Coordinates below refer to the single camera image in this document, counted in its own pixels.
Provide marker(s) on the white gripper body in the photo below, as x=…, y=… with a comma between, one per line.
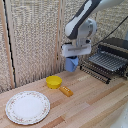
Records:
x=76, y=50

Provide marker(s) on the cobalt blue cup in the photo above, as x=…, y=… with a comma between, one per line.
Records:
x=71, y=64

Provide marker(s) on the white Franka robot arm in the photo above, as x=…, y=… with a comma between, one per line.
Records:
x=85, y=20

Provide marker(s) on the black dish rack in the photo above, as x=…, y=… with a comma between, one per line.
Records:
x=103, y=65

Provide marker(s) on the yellow plastic bowl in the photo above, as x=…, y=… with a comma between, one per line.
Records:
x=54, y=81

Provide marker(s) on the black toaster oven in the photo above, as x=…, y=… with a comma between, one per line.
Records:
x=116, y=45

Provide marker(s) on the orange-yellow block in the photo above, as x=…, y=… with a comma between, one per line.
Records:
x=66, y=90

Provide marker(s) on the white floral-rimmed plate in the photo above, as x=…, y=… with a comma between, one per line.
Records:
x=27, y=107

